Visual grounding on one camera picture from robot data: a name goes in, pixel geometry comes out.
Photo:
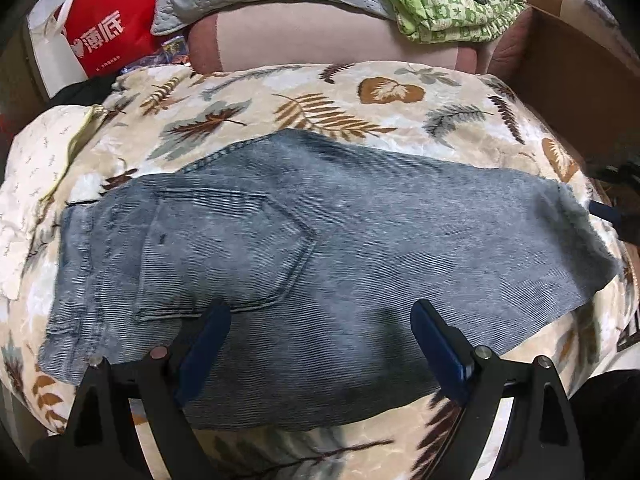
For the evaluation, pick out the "green patterned blanket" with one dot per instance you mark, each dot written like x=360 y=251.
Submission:
x=450 y=15

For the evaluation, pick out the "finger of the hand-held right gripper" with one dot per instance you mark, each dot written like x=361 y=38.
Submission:
x=606 y=211

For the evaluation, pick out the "white patterned cloth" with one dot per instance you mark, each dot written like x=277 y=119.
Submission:
x=35 y=175

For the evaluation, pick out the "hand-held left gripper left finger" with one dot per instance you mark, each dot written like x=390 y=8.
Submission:
x=206 y=340

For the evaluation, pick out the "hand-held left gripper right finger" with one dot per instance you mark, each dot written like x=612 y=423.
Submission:
x=439 y=345

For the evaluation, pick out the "red shopping bag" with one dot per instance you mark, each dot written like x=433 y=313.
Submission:
x=107 y=25

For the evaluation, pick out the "colourful printed packet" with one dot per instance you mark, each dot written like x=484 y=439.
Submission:
x=174 y=52

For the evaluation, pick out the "pink and brown sofa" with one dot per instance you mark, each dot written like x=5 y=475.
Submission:
x=310 y=37

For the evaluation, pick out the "leaf print blanket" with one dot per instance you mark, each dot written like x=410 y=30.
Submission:
x=350 y=102

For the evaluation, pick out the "cardboard box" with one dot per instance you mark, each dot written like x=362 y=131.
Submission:
x=575 y=75

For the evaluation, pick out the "black cloth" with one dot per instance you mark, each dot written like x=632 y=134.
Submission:
x=82 y=95

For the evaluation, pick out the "grey-blue denim pants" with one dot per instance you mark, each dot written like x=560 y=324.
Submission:
x=350 y=240

